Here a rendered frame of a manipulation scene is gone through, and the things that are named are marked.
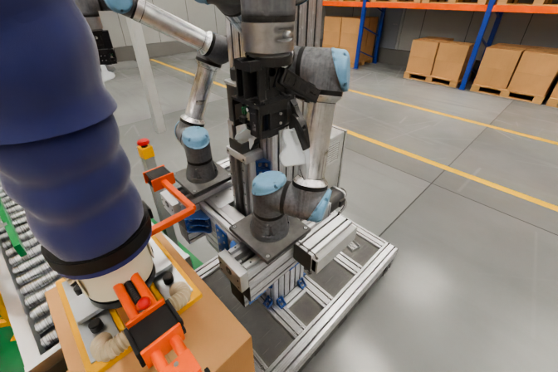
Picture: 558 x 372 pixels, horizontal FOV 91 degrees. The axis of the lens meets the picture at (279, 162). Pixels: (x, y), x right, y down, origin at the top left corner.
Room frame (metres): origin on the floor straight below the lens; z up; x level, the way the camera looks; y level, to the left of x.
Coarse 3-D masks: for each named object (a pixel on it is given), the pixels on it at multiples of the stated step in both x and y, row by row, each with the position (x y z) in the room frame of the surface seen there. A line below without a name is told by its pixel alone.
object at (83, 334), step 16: (64, 288) 0.48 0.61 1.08; (80, 288) 0.47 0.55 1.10; (64, 304) 0.44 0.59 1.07; (96, 320) 0.38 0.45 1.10; (112, 320) 0.39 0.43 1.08; (80, 336) 0.36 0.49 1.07; (112, 336) 0.35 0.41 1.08; (80, 352) 0.32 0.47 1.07; (128, 352) 0.33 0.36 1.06; (96, 368) 0.29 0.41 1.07
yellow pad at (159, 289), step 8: (152, 240) 0.66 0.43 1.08; (152, 248) 0.63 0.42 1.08; (160, 248) 0.63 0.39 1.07; (168, 256) 0.60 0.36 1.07; (176, 264) 0.57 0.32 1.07; (168, 272) 0.52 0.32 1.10; (176, 272) 0.54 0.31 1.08; (184, 272) 0.54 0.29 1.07; (160, 280) 0.51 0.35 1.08; (168, 280) 0.50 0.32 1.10; (176, 280) 0.51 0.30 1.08; (184, 280) 0.51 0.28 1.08; (152, 288) 0.49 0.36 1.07; (160, 288) 0.48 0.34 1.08; (168, 288) 0.48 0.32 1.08; (192, 288) 0.49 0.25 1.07; (160, 296) 0.46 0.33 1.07; (168, 296) 0.46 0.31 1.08; (192, 296) 0.46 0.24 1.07; (200, 296) 0.47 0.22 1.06; (192, 304) 0.45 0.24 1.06
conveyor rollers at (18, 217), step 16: (0, 192) 1.65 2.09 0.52; (16, 208) 1.44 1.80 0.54; (16, 224) 1.30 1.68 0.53; (32, 240) 1.15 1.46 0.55; (16, 256) 1.03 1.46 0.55; (32, 256) 1.06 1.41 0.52; (16, 272) 0.94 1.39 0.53; (32, 272) 0.93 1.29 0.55; (48, 272) 0.93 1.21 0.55; (32, 288) 0.85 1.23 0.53; (48, 288) 0.84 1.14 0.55; (32, 304) 0.77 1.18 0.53; (48, 320) 0.68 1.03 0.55; (48, 336) 0.61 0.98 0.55
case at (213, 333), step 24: (120, 312) 0.49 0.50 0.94; (192, 312) 0.49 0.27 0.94; (216, 312) 0.49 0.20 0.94; (72, 336) 0.42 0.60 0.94; (192, 336) 0.42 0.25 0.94; (216, 336) 0.42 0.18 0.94; (240, 336) 0.42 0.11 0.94; (72, 360) 0.36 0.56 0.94; (120, 360) 0.36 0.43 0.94; (168, 360) 0.36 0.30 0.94; (216, 360) 0.36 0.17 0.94; (240, 360) 0.39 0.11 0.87
